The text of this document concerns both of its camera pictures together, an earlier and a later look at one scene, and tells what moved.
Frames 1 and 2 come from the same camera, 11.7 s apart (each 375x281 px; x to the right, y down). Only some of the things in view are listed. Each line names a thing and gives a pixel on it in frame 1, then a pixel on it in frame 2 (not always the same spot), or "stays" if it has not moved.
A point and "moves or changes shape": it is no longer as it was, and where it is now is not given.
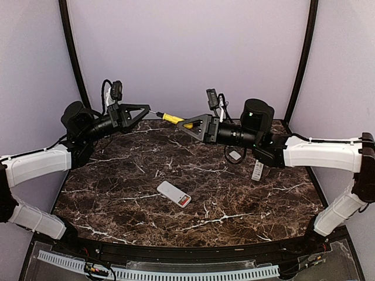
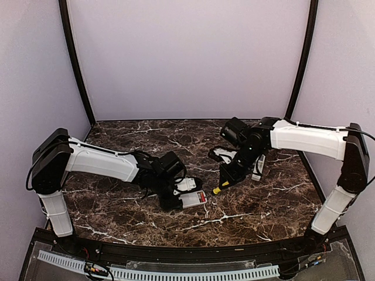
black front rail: [182, 253] stays
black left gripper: [126, 121] → [170, 205]
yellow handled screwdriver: [172, 119] → [217, 189]
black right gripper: [206, 119] → [231, 175]
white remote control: [173, 193] moves or changes shape
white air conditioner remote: [257, 171] stays
